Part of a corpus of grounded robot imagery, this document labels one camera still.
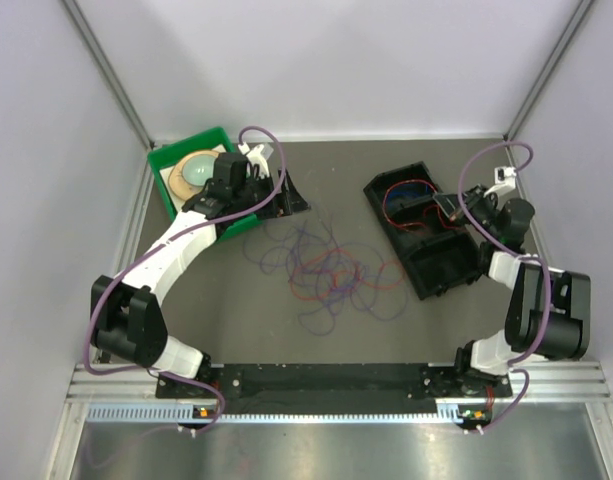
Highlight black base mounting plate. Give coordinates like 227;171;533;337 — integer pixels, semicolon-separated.
155;362;512;404

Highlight blue thin wire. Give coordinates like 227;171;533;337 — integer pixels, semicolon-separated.
385;182;435;209

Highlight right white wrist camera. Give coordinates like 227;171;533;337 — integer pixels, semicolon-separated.
484;166;517;198

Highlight white square board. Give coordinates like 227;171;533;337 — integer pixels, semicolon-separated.
159;144;226;213

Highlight black three-compartment tray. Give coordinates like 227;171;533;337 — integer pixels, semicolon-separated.
363;162;481;300

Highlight wooden round plate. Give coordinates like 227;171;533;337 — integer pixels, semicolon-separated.
168;155;205;201

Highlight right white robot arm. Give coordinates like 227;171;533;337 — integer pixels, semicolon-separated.
433;185;591;396

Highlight light teal bowl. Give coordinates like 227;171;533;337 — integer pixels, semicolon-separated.
182;150;219;187

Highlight green plastic bin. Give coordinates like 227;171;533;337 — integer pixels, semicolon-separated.
148;127;259;239

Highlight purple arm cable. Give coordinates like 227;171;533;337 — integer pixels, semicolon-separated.
456;141;553;436
81;125;288;436

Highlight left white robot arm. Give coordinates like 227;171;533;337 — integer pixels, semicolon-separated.
88;150;310;397

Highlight purple thin wires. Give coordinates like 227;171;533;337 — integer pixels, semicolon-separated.
243;212;410;337

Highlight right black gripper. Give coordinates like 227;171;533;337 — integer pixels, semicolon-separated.
435;184;501;242

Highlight slotted grey cable duct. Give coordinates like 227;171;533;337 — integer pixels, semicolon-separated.
86;403;464;425

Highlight red thin wires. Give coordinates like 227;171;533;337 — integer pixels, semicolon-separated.
289;244;406;304

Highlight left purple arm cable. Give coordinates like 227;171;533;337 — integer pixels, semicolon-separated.
81;125;288;436

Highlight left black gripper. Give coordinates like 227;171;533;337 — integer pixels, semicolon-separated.
233;168;310;220

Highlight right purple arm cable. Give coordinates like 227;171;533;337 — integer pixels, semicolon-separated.
456;141;553;436

